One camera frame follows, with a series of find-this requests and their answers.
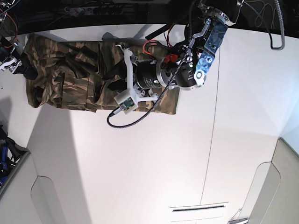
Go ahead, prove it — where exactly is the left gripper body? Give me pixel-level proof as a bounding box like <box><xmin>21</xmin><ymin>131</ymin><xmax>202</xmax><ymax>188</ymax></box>
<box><xmin>122</xmin><ymin>48</ymin><xmax>172</xmax><ymax>103</ymax></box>

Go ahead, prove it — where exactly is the camouflage T-shirt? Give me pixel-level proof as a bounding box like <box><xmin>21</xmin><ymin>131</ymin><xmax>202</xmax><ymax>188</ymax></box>
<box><xmin>22</xmin><ymin>32</ymin><xmax>182</xmax><ymax>115</ymax></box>

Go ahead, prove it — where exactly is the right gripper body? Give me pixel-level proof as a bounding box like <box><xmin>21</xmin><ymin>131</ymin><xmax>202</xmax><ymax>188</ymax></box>
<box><xmin>0</xmin><ymin>50</ymin><xmax>22</xmax><ymax>72</ymax></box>

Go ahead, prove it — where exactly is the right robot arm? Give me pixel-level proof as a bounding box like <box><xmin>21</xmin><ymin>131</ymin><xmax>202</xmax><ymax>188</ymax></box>
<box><xmin>0</xmin><ymin>0</ymin><xmax>38</xmax><ymax>80</ymax></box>

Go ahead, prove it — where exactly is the grey bin with blue items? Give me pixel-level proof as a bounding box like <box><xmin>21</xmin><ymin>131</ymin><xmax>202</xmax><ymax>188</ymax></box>
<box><xmin>0</xmin><ymin>125</ymin><xmax>30</xmax><ymax>196</ymax></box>

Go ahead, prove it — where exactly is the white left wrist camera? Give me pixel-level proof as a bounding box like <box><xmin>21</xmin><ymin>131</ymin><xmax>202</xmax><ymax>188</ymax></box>
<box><xmin>114</xmin><ymin>90</ymin><xmax>138</xmax><ymax>114</ymax></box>

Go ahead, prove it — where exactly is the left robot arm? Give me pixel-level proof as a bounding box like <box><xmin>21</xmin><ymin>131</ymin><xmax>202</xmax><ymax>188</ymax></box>
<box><xmin>114</xmin><ymin>0</ymin><xmax>243</xmax><ymax>111</ymax></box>

